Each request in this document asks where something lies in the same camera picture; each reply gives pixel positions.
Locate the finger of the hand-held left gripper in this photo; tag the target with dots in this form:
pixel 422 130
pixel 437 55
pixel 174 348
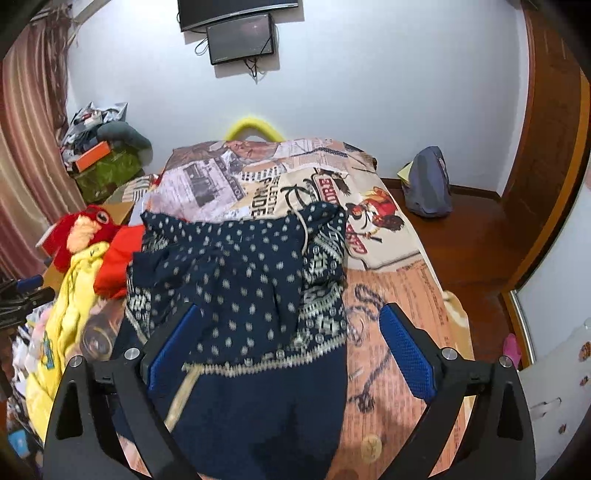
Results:
pixel 27 307
pixel 27 282

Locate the black wall television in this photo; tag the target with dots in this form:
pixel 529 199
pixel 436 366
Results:
pixel 235 9

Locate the red plush toy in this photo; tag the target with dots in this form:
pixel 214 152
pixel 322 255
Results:
pixel 69 235

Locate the yellow foam tube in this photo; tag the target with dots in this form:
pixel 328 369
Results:
pixel 251 125

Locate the red folded cloth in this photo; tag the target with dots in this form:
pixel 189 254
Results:
pixel 120 258

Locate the striped pink curtain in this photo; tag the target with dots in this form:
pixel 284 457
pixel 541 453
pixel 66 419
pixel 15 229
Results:
pixel 27 161

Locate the cardboard box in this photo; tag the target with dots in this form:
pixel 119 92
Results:
pixel 122 212

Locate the wooden door frame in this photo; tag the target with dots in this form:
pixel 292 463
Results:
pixel 545 138

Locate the navy patterned hooded jacket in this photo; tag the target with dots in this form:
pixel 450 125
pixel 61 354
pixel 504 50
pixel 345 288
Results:
pixel 240 277

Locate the orange box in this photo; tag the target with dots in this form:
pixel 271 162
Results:
pixel 92 157

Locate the yellow paper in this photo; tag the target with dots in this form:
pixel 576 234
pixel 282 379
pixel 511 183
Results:
pixel 405 173

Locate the printed bed sheet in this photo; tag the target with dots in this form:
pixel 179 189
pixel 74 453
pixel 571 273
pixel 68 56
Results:
pixel 401 295

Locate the grey backpack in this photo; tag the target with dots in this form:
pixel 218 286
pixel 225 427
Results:
pixel 429 184

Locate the pink plastic item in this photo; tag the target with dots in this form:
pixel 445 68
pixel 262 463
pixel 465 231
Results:
pixel 511 350

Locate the small black monitor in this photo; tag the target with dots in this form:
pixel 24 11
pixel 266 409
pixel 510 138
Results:
pixel 240 39

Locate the green patterned box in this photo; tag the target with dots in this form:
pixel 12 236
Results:
pixel 108 177

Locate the yellow garment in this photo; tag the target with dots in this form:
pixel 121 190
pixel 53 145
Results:
pixel 60 314

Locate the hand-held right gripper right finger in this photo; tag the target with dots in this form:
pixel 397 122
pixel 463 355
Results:
pixel 411 355

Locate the grey cushion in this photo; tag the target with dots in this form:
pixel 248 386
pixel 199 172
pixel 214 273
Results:
pixel 127 138

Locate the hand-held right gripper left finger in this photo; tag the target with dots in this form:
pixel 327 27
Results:
pixel 175 350

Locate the pile of bags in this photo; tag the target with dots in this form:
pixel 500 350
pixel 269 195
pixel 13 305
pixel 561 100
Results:
pixel 87 124

